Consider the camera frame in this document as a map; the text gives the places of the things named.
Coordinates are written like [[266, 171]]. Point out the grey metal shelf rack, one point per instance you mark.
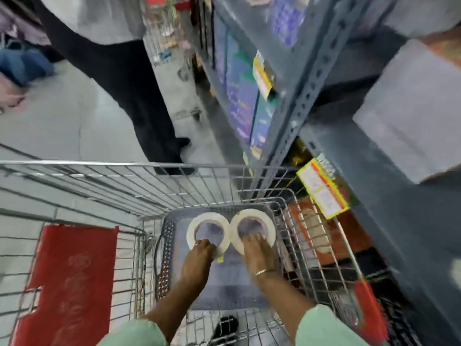
[[324, 68]]

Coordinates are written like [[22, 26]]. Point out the person's left forearm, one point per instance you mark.
[[172, 309]]

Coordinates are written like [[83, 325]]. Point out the yellow red shelf price tag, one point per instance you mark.
[[322, 190]]

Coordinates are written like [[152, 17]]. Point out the grey floor mat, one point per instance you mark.
[[230, 281]]

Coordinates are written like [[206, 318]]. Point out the person's right hand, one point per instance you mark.
[[256, 256]]

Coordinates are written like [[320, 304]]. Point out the red cart seat flap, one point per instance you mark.
[[68, 284]]

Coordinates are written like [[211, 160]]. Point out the light green sleeve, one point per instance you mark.
[[327, 329], [135, 335]]

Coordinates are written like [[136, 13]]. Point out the grey cardboard box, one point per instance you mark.
[[414, 115]]

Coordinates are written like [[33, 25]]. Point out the person's left hand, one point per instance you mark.
[[197, 261]]

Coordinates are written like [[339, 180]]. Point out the person's black shoe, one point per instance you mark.
[[225, 329]]

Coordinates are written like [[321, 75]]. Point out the blue cloth bundle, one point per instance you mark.
[[23, 66]]

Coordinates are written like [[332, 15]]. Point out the silver bangle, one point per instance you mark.
[[264, 272]]

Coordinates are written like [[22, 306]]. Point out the person's left fingers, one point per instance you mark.
[[205, 243]]

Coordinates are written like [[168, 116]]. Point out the person's right forearm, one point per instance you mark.
[[284, 297]]

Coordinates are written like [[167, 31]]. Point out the purple printed packet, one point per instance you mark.
[[286, 17]]

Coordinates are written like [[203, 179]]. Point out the orange product packet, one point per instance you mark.
[[345, 234]]

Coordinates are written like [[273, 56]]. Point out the white tape roll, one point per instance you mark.
[[196, 226], [237, 230]]

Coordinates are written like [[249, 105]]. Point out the person's right fingers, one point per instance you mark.
[[255, 238]]

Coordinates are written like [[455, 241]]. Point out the blue purple product box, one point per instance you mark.
[[241, 97]]

